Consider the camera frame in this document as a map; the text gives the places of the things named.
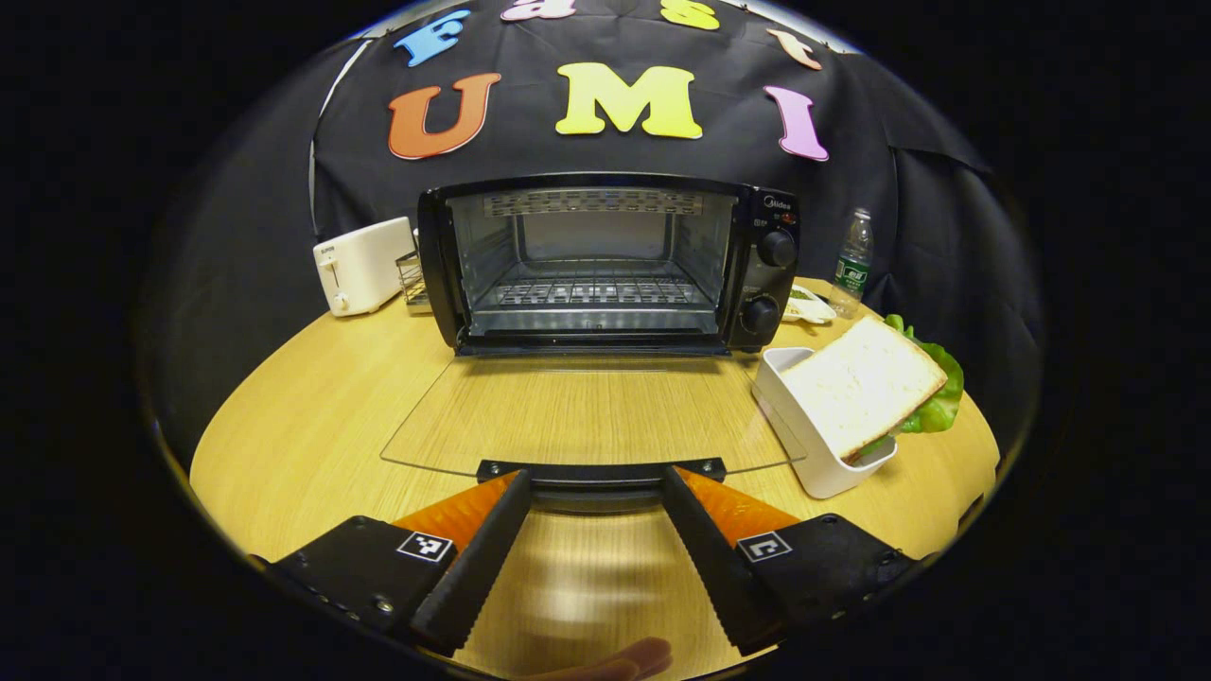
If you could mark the black electric oven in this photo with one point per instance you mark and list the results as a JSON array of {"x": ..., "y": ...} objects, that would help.
[{"x": 771, "y": 284}]

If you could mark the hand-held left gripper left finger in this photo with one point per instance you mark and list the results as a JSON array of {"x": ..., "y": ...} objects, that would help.
[{"x": 482, "y": 558}]

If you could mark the white toaster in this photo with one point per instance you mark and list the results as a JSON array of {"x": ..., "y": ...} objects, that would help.
[{"x": 364, "y": 265}]

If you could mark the white divided plate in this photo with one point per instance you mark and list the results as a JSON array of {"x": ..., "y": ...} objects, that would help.
[{"x": 809, "y": 307}]

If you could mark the lettuce sandwich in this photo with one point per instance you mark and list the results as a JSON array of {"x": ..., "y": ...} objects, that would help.
[{"x": 861, "y": 383}]

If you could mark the white rectangular container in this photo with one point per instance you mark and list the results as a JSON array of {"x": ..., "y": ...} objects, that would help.
[{"x": 804, "y": 445}]

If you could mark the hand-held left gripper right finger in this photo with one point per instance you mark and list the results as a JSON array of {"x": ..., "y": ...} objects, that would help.
[{"x": 710, "y": 558}]

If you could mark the clear plastic water bottle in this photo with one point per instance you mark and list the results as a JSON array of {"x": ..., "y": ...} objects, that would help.
[{"x": 853, "y": 270}]

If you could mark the black backdrop cloth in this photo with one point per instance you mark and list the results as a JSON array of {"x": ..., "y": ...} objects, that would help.
[{"x": 605, "y": 156}]

